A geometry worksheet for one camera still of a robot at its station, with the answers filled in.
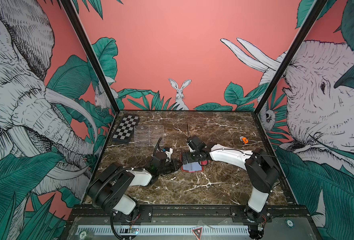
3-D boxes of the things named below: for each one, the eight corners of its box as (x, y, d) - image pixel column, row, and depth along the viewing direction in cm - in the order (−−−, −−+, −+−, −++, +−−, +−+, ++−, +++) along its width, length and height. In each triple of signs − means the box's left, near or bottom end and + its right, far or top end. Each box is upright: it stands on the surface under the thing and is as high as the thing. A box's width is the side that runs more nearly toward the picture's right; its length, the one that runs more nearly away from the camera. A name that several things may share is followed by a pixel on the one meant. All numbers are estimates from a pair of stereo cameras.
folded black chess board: (113, 142, 104) (111, 138, 100) (126, 117, 119) (124, 113, 116) (128, 144, 103) (127, 141, 99) (139, 118, 118) (138, 115, 115)
